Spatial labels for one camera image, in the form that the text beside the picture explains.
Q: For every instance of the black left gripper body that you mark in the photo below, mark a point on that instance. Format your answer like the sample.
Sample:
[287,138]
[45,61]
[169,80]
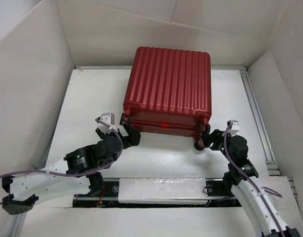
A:
[104,136]

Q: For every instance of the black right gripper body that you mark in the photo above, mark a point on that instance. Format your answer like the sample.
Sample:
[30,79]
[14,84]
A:
[218,142]

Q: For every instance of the red hard-shell suitcase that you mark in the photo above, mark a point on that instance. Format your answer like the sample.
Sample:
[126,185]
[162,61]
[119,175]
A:
[169,92]

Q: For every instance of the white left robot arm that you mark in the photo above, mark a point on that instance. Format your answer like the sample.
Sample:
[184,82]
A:
[78,173]

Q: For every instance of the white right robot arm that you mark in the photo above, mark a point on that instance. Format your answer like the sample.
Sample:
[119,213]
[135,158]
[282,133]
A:
[242,181]

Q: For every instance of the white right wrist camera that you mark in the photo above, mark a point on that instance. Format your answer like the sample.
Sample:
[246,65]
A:
[233,127]

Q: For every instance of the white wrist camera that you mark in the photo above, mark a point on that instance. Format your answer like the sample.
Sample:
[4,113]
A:
[233,127]
[105,122]

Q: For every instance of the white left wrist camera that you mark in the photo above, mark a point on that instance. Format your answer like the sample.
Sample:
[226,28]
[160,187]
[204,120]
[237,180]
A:
[105,122]

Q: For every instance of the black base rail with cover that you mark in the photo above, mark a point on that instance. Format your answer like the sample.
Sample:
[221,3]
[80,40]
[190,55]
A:
[159,193]

